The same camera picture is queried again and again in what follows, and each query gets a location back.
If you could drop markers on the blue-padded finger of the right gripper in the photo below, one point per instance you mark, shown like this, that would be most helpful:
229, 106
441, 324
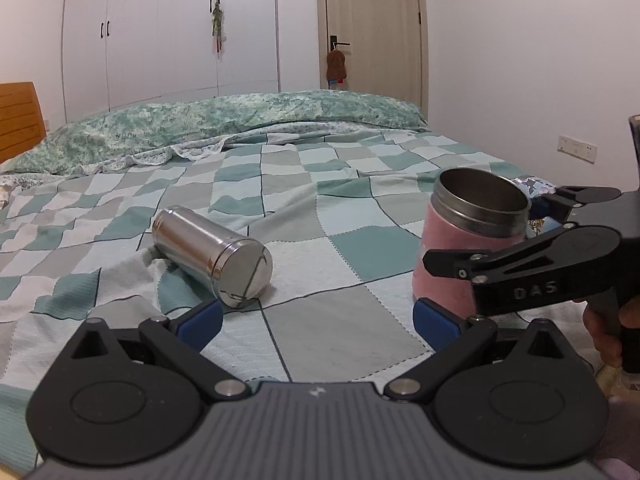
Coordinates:
564, 199

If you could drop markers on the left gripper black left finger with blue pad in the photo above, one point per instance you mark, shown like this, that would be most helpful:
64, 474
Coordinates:
177, 344

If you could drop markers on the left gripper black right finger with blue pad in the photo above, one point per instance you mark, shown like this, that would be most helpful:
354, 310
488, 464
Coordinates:
458, 344

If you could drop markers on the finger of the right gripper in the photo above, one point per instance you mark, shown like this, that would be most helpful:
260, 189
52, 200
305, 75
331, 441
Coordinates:
559, 259

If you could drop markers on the pink happy supply chain cup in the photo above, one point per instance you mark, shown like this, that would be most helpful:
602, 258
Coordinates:
469, 209

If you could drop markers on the blue cartoon sticker cup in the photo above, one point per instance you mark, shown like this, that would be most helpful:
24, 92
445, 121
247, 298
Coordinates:
539, 222

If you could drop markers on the shiny steel cylinder cup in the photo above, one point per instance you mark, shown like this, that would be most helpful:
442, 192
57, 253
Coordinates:
237, 269

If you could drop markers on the person's hand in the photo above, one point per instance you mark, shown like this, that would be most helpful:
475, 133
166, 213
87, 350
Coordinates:
609, 347

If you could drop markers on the green checkered blanket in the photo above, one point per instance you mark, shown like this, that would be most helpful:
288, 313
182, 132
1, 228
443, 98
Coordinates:
239, 308

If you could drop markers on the green floral quilt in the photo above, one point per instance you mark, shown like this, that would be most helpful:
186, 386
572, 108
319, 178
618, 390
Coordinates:
147, 132

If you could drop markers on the brown plush door hanging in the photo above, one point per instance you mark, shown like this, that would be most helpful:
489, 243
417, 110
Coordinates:
336, 71

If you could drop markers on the beige door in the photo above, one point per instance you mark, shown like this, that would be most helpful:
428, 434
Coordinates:
388, 52

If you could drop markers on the wooden headboard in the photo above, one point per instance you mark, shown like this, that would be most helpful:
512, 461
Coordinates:
21, 123

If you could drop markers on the white wardrobe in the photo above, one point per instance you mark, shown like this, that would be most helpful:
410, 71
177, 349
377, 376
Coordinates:
117, 53

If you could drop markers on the hanging wardrobe ornament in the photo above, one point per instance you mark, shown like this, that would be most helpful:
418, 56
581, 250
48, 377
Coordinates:
217, 22

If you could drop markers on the white wall switch panel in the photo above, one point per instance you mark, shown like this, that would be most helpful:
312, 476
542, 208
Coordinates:
578, 149

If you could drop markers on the black door handle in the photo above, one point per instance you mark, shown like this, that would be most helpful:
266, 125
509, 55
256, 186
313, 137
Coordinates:
335, 43

